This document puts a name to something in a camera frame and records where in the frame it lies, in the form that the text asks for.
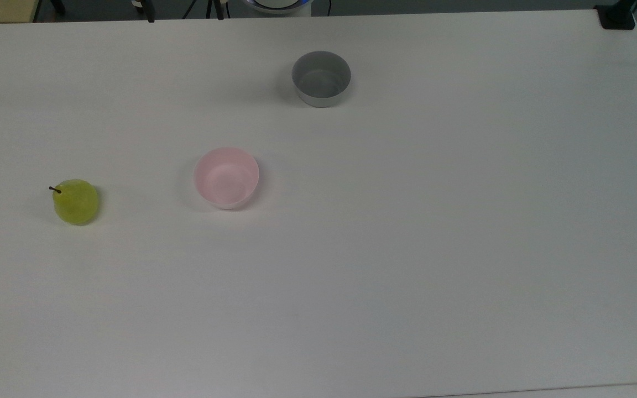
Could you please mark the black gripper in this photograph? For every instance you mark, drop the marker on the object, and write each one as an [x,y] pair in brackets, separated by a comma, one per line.
[147,6]

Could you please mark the green yellow pear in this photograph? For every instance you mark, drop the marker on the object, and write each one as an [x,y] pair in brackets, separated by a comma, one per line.
[77,203]

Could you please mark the pink plastic bowl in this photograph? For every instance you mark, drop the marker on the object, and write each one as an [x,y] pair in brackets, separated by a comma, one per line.
[226,178]

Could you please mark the grey plastic bowl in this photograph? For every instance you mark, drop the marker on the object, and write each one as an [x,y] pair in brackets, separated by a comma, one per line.
[321,79]

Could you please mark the black tripod legs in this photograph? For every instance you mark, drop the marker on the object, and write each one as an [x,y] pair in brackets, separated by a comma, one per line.
[214,8]

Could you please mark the black furniture leg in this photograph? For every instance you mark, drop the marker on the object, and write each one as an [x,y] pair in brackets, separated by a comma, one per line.
[58,5]

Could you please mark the black table clamp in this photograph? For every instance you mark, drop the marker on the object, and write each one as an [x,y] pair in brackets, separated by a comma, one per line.
[617,16]

